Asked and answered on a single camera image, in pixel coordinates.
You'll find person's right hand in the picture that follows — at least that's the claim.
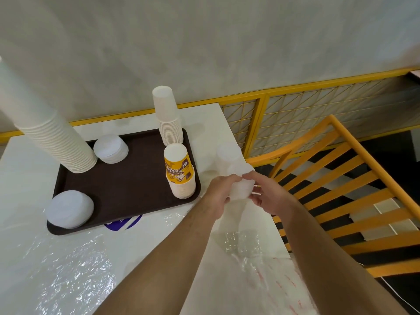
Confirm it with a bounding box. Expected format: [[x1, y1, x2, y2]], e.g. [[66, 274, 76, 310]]
[[242, 170, 298, 218]]

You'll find person's left hand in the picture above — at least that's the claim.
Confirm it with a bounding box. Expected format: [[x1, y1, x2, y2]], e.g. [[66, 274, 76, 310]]
[[198, 174, 243, 221]]

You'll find clear plastic sleeve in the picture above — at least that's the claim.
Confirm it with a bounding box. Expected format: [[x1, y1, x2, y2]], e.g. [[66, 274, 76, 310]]
[[210, 193, 319, 315]]

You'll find person's right forearm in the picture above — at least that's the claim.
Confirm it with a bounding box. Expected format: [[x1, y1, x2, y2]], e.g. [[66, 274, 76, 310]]
[[274, 204, 409, 315]]

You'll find person's left forearm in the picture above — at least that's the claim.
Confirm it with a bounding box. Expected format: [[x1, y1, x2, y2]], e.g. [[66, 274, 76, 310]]
[[93, 199, 220, 315]]

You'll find low stack of white cups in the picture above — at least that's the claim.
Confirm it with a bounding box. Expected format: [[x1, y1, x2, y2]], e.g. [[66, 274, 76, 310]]
[[167, 174, 197, 200]]

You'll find yellow metal lattice railing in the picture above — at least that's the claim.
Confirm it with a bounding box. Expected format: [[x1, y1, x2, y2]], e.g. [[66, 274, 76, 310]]
[[0, 67, 420, 168]]

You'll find yellow printed paper cup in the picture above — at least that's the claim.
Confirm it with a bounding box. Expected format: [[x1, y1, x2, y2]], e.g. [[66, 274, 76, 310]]
[[163, 143, 195, 185]]

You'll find short stack of white cups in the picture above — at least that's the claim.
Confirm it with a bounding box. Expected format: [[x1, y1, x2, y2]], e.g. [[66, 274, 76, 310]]
[[152, 85, 184, 147]]

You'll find dark brown serving tray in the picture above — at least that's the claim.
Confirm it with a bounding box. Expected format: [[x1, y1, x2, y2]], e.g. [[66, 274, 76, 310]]
[[47, 128, 201, 236]]

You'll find orange wooden slatted chair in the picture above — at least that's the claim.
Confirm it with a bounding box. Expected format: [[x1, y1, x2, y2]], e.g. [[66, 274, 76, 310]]
[[245, 114, 420, 279]]

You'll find stack of white lids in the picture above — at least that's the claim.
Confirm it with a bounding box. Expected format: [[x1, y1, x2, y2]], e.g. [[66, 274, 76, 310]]
[[45, 190, 95, 230], [93, 134, 129, 165]]

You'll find tall stack of white cups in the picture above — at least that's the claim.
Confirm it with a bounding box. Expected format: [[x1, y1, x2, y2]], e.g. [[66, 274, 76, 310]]
[[0, 56, 98, 174]]

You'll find clear plastic film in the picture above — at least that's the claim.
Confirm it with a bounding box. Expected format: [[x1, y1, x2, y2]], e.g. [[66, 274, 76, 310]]
[[0, 206, 119, 315]]

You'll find white cable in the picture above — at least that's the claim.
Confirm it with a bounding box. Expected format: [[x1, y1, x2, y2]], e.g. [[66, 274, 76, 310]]
[[380, 276, 420, 314]]

